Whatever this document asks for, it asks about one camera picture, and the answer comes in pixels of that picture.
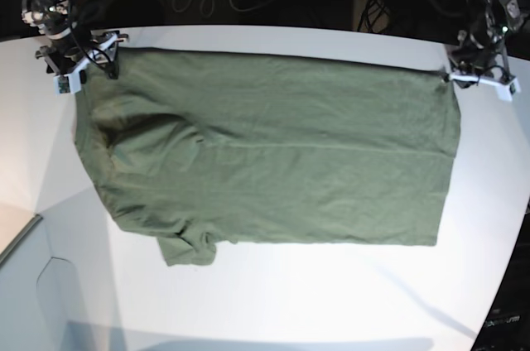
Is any olive green t-shirt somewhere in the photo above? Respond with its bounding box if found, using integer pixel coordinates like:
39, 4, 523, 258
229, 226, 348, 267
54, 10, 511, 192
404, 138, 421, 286
75, 49, 460, 266

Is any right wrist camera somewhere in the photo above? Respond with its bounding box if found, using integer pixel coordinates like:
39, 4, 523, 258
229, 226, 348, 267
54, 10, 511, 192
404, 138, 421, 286
53, 73, 82, 95

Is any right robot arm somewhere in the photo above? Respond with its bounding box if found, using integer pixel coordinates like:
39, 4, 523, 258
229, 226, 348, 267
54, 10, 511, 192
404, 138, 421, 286
21, 0, 128, 80

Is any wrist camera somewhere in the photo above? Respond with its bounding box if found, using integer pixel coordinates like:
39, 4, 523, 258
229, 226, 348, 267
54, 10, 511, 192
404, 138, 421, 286
494, 77, 521, 102
53, 73, 82, 95

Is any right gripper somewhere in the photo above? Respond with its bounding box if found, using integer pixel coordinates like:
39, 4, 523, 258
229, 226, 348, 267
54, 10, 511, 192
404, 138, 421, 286
35, 31, 129, 80

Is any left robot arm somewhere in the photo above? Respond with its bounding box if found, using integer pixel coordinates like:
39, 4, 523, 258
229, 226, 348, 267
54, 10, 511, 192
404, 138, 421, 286
447, 0, 525, 101

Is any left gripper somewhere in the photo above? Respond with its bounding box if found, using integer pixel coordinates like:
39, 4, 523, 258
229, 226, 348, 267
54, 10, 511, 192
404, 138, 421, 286
443, 46, 516, 89

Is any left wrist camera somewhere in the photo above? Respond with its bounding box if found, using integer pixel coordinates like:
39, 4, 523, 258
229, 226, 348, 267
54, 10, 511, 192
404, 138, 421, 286
494, 77, 521, 102

